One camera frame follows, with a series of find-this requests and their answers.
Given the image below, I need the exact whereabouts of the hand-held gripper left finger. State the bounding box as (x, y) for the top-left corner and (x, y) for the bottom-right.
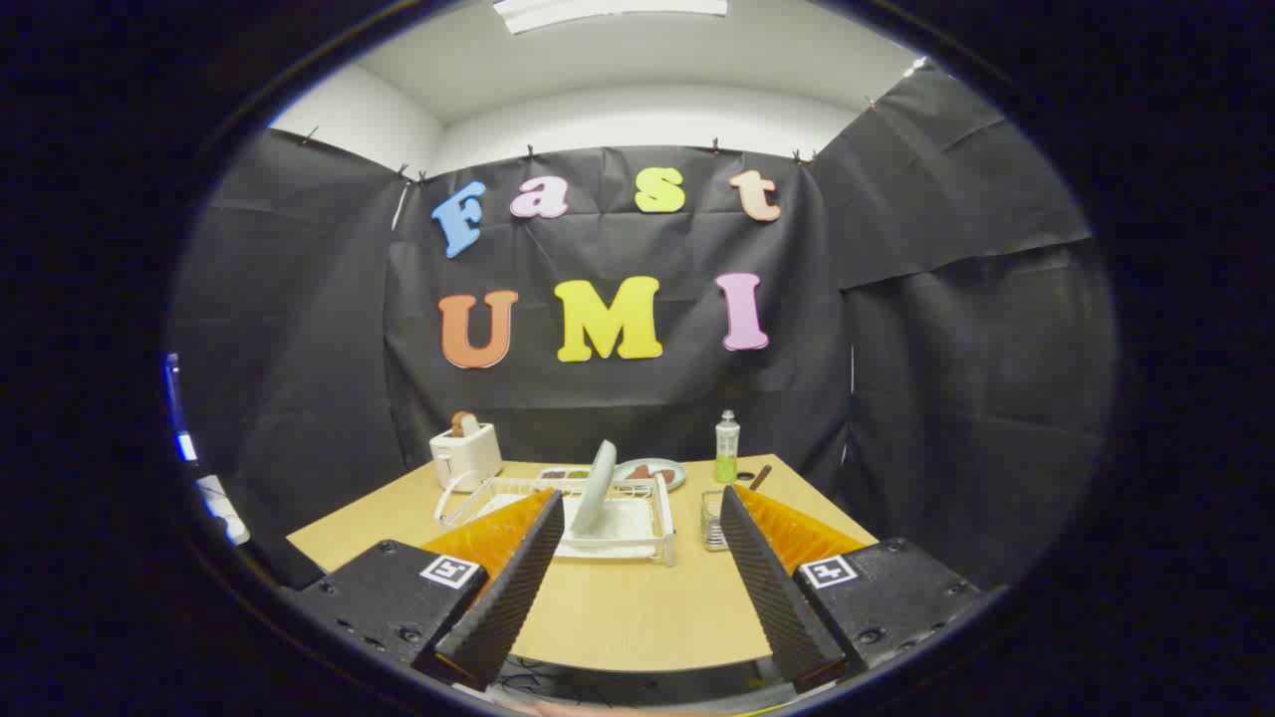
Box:
(284, 486), (567, 693)

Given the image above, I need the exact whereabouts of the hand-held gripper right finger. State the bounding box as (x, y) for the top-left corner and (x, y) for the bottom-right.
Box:
(719, 484), (985, 695)

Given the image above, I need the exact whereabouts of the clear mesh cutlery basket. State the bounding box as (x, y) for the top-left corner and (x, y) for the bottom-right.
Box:
(700, 488), (733, 553)

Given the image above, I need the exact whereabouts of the pale green plate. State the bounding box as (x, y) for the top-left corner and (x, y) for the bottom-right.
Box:
(570, 439), (619, 539)

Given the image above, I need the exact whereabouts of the white wire dish rack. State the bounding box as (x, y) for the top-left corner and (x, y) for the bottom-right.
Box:
(434, 470), (678, 567)

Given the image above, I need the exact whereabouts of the round pale green dish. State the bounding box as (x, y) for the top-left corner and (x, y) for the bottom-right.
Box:
(613, 457), (687, 493)

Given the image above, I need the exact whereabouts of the green tea bottle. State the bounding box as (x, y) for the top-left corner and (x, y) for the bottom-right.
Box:
(714, 409), (741, 485)

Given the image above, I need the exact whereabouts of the white toaster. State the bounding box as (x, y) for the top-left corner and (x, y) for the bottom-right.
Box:
(429, 422), (504, 491)

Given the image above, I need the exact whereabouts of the black backdrop cloth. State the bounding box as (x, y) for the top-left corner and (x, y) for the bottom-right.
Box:
(164, 60), (1117, 598)

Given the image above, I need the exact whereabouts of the white ceiling light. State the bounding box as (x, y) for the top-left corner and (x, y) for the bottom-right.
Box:
(493, 0), (730, 36)

